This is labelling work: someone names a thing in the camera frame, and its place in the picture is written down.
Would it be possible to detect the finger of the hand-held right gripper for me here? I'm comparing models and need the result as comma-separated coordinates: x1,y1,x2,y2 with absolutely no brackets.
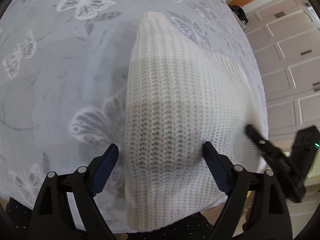
245,124,307,203

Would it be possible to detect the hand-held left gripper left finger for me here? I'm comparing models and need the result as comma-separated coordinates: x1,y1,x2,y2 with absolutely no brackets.
29,143,119,240

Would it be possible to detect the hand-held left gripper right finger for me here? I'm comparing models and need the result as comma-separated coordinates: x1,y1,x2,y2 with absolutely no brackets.
203,141,293,240

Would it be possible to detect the white red black knit sweater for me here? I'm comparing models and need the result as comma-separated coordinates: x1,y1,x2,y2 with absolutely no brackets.
124,12,268,232

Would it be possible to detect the white panelled wardrobe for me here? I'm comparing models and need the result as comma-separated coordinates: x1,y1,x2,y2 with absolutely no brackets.
241,0,320,135

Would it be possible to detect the grey butterfly print bed cover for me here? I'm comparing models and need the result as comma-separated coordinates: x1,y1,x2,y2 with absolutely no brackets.
0,0,269,235

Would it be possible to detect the black bag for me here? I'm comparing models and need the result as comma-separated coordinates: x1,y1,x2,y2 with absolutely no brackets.
230,5,248,24

